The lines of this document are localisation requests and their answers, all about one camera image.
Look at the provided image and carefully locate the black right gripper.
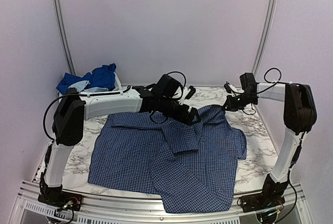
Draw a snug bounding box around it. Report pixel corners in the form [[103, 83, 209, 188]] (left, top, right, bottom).
[[222, 92, 258, 111]]

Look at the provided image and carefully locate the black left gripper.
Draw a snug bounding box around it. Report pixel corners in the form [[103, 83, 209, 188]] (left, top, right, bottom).
[[158, 96, 201, 125]]

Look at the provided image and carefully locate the blue checked shirt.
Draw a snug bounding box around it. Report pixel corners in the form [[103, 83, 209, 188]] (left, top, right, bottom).
[[88, 105, 247, 214]]

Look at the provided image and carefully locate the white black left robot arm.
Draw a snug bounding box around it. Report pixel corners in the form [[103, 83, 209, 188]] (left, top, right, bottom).
[[37, 73, 201, 210]]

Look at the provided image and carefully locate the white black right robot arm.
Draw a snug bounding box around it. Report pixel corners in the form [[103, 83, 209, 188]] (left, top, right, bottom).
[[223, 73, 317, 212]]

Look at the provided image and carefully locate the white plastic laundry basket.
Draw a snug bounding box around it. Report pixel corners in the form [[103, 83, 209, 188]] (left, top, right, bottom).
[[57, 72, 122, 96]]

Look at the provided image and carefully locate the royal blue garment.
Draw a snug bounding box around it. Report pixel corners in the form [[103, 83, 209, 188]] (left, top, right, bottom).
[[56, 63, 117, 95]]

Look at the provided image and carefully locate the light blue garment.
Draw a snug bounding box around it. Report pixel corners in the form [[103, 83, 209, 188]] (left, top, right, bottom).
[[68, 80, 108, 93]]

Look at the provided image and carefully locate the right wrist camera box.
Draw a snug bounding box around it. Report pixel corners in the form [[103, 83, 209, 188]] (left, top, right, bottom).
[[224, 82, 239, 95]]

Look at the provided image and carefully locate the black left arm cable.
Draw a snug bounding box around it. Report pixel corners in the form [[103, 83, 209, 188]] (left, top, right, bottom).
[[43, 71, 187, 141]]

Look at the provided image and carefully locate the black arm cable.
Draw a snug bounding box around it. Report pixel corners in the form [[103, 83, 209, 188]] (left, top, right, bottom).
[[43, 71, 187, 141], [241, 68, 293, 115]]

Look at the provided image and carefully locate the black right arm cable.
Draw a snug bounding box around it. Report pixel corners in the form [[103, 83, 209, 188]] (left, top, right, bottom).
[[241, 68, 293, 115]]

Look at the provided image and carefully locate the right aluminium corner post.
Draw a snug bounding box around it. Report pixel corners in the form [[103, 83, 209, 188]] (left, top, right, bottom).
[[252, 0, 278, 75]]

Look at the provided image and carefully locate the aluminium corner post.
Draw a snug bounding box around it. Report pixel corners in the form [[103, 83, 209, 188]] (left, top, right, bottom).
[[252, 0, 278, 75], [53, 0, 76, 75]]

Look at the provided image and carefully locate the aluminium front frame rail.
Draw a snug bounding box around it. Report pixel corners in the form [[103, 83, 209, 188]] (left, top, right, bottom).
[[9, 181, 313, 223]]

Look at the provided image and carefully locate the left aluminium corner post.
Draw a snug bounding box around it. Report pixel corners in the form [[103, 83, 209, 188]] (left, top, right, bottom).
[[53, 0, 76, 75]]

